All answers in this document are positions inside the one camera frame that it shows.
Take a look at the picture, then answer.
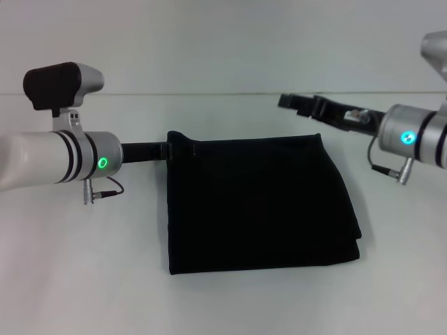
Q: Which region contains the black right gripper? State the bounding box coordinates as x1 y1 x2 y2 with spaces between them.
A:
277 93 389 137

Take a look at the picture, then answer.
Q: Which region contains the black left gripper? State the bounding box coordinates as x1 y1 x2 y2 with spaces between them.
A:
119 140 197 165

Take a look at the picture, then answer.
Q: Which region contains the black shirt with white print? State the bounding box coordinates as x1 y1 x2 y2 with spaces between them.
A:
165 130 363 277

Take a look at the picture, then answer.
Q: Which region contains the left gripper cable with plug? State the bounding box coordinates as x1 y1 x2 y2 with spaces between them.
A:
82 175 126 206

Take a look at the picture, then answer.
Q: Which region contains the right gripper cable with plugs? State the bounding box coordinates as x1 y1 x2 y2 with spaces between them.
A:
365 131 416 187

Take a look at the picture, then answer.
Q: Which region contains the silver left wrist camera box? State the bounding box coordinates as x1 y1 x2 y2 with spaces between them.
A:
22 61 105 136

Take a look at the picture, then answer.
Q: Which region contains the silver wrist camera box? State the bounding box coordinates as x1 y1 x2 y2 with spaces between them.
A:
22 61 105 136
420 30 447 92

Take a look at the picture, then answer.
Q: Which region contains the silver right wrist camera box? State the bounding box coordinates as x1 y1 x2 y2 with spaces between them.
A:
420 30 447 92

